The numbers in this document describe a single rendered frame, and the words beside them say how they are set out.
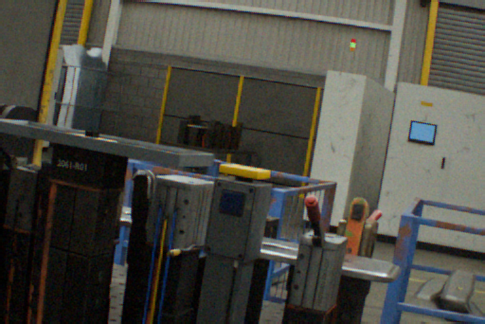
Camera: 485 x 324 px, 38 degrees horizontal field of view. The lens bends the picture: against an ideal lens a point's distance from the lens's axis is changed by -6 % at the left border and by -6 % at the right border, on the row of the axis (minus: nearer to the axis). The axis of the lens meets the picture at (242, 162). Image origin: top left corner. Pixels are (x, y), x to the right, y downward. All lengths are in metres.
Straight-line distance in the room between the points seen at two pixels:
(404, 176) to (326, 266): 8.05
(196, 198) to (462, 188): 8.04
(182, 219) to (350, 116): 8.08
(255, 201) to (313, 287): 0.22
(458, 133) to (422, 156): 0.54
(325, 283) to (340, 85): 8.19
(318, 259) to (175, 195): 0.26
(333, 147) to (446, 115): 1.48
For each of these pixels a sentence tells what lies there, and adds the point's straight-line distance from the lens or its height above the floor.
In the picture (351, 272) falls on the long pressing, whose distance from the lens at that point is 1.31.
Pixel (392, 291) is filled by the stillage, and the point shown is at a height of 0.61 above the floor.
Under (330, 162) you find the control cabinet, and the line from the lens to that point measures 9.33.
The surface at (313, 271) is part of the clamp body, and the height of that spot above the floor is 1.01.
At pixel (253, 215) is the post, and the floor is 1.10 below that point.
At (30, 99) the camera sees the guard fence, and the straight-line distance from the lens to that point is 5.18.
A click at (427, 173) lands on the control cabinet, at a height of 0.94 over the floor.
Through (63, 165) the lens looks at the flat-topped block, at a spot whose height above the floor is 1.11.
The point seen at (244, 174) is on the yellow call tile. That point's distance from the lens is 1.06.
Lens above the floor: 1.23
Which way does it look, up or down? 3 degrees down
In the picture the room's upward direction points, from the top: 9 degrees clockwise
